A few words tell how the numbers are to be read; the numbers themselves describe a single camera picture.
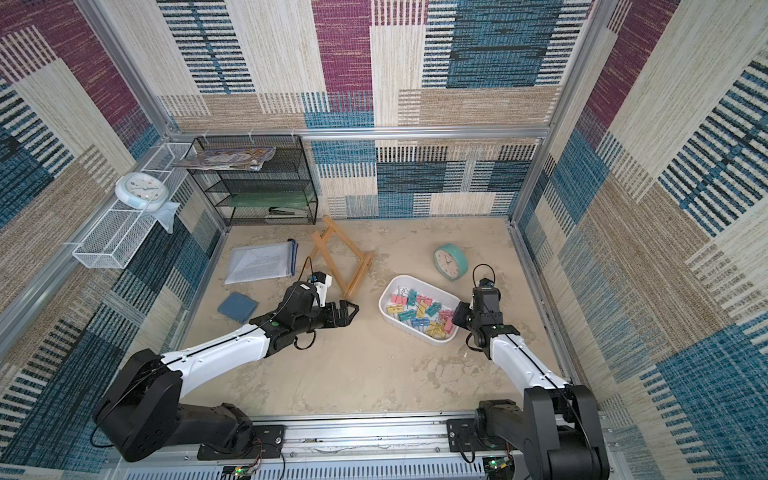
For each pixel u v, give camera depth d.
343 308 0.77
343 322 0.76
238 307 0.97
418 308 0.95
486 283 0.81
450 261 0.97
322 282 0.79
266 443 0.73
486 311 0.68
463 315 0.81
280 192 1.12
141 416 0.42
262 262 1.09
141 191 0.76
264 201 0.99
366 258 1.03
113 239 0.71
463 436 0.73
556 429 0.41
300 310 0.68
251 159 0.88
